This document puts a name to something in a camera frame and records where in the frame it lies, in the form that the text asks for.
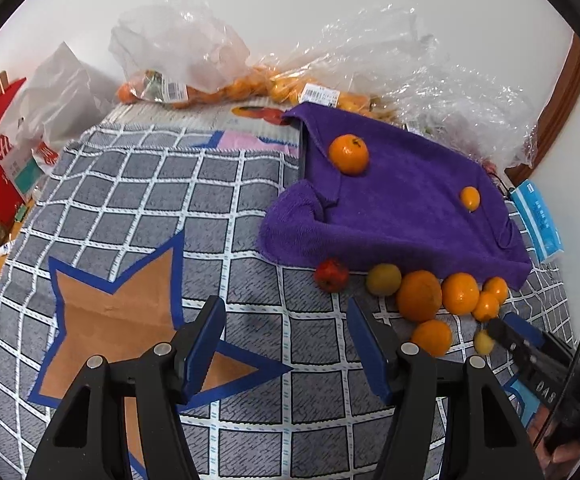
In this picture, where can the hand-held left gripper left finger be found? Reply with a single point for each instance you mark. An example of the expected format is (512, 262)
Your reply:
(205, 345)

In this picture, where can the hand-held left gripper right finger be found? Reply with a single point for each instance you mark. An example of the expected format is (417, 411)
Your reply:
(367, 345)

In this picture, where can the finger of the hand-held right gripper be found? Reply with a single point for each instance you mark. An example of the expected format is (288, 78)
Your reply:
(505, 332)
(530, 329)

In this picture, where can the small yellow fruit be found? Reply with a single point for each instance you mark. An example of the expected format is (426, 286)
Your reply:
(483, 342)

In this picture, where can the yellow-green round fruit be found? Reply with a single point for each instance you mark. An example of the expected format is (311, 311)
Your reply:
(384, 279)

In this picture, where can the large orange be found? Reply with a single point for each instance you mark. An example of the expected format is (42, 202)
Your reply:
(419, 295)

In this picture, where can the small red fruit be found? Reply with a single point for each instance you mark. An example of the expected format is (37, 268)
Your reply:
(331, 275)

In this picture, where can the person's right hand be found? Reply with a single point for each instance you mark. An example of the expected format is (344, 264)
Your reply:
(567, 452)

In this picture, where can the small mandarin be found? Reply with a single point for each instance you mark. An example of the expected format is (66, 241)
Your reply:
(497, 287)
(486, 306)

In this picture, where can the blue tissue pack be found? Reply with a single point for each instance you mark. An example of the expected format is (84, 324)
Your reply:
(540, 225)

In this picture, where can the small orange kumquat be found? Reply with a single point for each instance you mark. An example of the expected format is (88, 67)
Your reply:
(470, 198)

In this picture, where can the purple towel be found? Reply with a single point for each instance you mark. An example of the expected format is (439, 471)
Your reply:
(410, 200)

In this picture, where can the grey checked cloth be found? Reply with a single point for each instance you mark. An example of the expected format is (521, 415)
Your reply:
(135, 185)

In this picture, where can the mandarin with green stem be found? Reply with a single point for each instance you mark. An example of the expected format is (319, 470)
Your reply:
(349, 154)

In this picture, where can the clear plastic bag of mandarins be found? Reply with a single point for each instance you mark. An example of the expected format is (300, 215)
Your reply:
(370, 50)
(180, 45)
(280, 82)

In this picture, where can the white plastic bag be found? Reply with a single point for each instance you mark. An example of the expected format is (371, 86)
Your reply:
(65, 90)

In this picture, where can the brown wooden door frame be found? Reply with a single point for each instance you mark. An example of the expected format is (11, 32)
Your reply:
(565, 100)

